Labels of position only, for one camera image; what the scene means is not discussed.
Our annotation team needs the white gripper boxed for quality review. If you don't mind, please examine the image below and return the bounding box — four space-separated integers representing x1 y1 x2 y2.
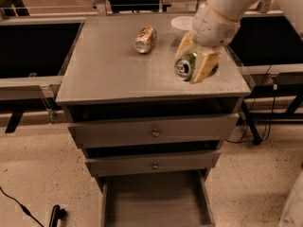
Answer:
175 3 241 84

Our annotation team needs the green soda can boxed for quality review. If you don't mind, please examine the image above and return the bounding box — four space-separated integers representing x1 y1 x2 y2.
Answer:
174 53 197 81

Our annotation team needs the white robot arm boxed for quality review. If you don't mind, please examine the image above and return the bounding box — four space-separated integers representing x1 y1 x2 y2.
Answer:
175 0 303 83

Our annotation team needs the orange soda can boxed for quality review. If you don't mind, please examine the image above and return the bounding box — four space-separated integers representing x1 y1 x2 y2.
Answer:
133 26 157 54

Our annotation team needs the top drawer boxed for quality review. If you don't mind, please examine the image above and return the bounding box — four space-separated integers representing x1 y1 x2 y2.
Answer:
68 113 239 148

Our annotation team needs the drawer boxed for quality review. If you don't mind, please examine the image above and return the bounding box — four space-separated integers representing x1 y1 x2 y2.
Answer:
85 150 220 177
101 170 215 227
68 113 239 148

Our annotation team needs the grey drawer cabinet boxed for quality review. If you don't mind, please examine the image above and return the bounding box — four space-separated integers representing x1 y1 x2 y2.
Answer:
55 13 252 227

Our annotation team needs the middle drawer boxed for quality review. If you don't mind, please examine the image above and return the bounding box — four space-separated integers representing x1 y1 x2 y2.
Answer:
85 150 220 177

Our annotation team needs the bottom drawer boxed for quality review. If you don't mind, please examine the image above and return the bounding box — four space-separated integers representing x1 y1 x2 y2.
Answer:
101 170 215 227

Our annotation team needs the white bowl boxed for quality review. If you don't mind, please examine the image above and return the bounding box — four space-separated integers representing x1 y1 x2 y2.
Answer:
170 16 193 40

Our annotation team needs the black floor device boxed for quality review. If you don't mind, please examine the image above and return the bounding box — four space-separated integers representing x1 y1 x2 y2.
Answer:
48 204 67 227

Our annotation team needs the left metal table rail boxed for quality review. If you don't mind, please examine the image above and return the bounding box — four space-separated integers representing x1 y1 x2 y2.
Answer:
0 76 63 133

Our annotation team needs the black floor cable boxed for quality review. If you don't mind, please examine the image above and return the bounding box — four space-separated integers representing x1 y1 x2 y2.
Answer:
0 183 46 227

